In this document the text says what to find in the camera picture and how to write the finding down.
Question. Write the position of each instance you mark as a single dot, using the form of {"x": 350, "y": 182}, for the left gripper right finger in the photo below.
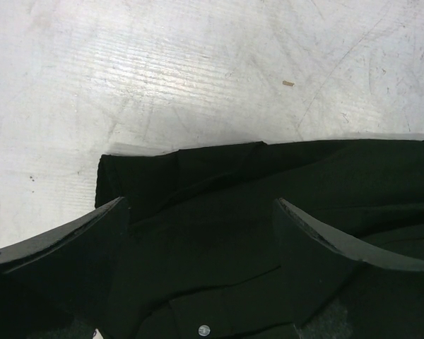
{"x": 341, "y": 286}

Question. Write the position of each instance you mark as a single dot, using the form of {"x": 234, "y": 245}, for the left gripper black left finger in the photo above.
{"x": 56, "y": 284}

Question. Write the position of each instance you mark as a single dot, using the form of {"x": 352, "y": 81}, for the black long sleeve shirt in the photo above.
{"x": 200, "y": 259}

